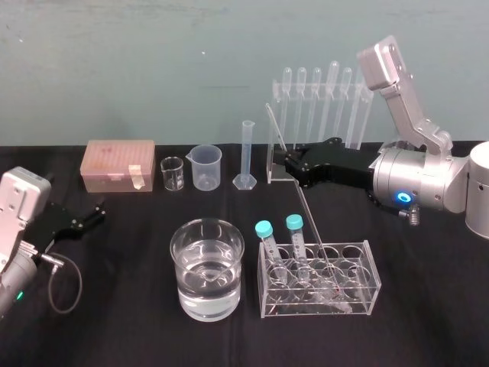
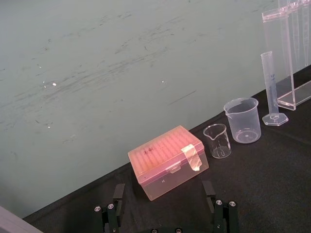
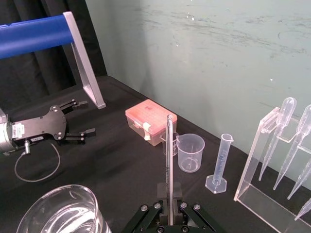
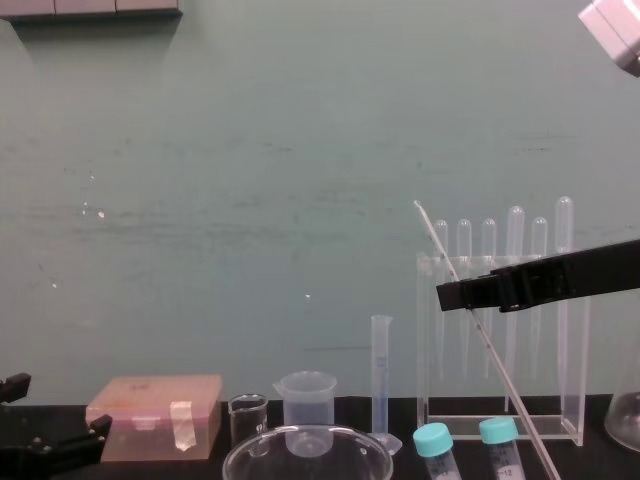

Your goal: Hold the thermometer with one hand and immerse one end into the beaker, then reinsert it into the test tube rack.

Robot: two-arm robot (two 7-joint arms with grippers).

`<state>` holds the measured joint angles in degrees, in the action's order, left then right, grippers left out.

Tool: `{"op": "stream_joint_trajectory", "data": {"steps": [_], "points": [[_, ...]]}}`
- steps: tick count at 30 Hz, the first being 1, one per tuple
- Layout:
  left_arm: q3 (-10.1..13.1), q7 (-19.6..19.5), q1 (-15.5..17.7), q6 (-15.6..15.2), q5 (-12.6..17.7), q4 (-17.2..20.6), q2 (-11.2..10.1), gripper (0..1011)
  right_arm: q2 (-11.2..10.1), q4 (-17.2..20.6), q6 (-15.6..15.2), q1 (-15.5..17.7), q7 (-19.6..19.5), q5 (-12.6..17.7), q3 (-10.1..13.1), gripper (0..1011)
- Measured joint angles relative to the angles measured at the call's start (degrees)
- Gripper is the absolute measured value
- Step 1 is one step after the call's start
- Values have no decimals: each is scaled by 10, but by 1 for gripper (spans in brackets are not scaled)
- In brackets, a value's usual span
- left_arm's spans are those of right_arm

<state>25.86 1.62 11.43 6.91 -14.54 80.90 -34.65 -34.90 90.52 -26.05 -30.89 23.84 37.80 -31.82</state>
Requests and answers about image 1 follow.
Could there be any clear plastic measuring cup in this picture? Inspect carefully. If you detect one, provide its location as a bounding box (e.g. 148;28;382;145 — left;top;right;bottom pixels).
185;145;224;191

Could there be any pink pipette tip box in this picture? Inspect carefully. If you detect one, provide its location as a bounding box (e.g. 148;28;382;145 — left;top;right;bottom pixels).
79;138;157;193

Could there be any black table cloth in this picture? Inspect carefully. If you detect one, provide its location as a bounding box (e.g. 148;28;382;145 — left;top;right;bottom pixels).
0;143;489;367

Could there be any teal capped centrifuge tube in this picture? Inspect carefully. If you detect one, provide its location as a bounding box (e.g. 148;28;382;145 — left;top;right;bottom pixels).
284;213;315;286
254;219;290;286

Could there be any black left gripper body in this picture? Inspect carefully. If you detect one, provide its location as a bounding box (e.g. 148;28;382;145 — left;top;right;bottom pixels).
27;201;86;250

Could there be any thin dark gripper cable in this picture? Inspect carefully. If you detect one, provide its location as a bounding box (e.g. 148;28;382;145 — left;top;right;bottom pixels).
22;244;84;316

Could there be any clear acrylic pipette stand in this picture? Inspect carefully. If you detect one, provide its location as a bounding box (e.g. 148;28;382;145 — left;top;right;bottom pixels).
264;77;374;185

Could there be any large glass beaker with water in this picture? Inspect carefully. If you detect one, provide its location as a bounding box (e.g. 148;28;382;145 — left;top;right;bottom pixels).
168;217;246;322

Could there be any small silver cable plug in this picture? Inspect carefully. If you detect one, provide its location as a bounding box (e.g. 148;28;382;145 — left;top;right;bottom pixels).
397;204;422;228

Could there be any plastic graduated cylinder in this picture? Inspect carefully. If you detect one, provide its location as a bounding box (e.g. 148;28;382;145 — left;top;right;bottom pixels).
232;119;258;190

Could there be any clear acrylic test tube rack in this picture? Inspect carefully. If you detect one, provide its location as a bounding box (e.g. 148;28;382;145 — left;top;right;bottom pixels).
257;239;384;320

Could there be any small glass beaker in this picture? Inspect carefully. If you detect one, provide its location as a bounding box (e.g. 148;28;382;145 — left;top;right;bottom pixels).
160;156;186;191

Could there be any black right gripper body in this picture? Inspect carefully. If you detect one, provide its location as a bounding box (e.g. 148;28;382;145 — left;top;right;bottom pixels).
310;145;377;193

